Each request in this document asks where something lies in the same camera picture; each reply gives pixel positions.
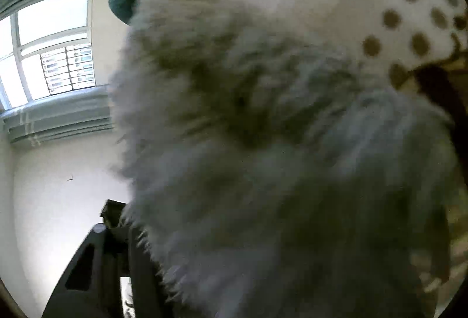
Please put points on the left green curtain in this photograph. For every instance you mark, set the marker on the left green curtain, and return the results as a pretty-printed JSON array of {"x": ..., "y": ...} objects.
[{"x": 71, "y": 114}]

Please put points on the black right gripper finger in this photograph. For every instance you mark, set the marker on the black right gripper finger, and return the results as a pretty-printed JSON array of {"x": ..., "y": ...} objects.
[{"x": 90, "y": 286}]

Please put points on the grey fluffy pants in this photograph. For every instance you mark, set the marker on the grey fluffy pants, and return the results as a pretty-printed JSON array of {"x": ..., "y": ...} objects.
[{"x": 271, "y": 176}]

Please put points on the window with security bars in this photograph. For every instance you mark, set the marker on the window with security bars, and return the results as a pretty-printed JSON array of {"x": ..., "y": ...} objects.
[{"x": 46, "y": 51}]

